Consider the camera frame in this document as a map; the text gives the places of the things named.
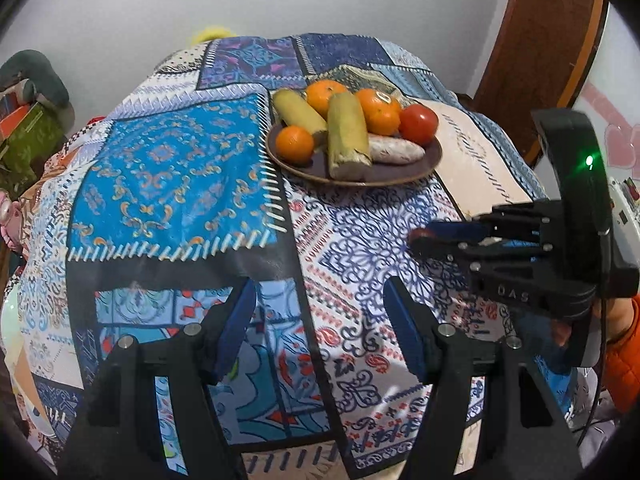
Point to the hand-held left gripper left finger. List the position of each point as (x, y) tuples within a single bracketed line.
[(237, 325)]

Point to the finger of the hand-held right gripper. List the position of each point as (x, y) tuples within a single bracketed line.
[(440, 250), (460, 230)]

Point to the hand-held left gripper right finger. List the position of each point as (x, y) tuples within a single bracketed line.
[(407, 330)]

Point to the brown round plate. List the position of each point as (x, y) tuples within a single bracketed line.
[(400, 172)]

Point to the pale sweet potato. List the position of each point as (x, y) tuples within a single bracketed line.
[(395, 150)]

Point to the red tomato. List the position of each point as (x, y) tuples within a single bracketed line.
[(419, 124)]

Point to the large orange with sticker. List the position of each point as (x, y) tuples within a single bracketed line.
[(382, 115)]

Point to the corn cob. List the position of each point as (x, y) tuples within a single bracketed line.
[(347, 135), (297, 110)]

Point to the small plain orange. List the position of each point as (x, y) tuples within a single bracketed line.
[(295, 144)]

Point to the person's right forearm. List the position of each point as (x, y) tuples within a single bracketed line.
[(625, 355)]

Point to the person's right hand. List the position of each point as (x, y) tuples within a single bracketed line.
[(562, 331)]

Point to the white panel with pink hearts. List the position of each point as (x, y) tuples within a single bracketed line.
[(620, 150)]

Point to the white device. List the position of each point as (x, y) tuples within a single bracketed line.
[(627, 220)]

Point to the brown wooden door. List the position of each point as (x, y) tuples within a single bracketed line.
[(540, 35)]

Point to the patchwork printed tablecloth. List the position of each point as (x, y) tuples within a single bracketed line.
[(175, 170)]

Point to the small orange with stem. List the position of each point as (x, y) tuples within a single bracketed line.
[(322, 95)]

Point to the pink figurine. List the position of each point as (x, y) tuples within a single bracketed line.
[(7, 220)]

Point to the green patterned box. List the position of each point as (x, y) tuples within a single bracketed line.
[(30, 130)]

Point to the red and orange box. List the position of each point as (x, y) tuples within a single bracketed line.
[(12, 120)]

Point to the grey plush toy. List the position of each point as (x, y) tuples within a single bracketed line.
[(40, 70)]

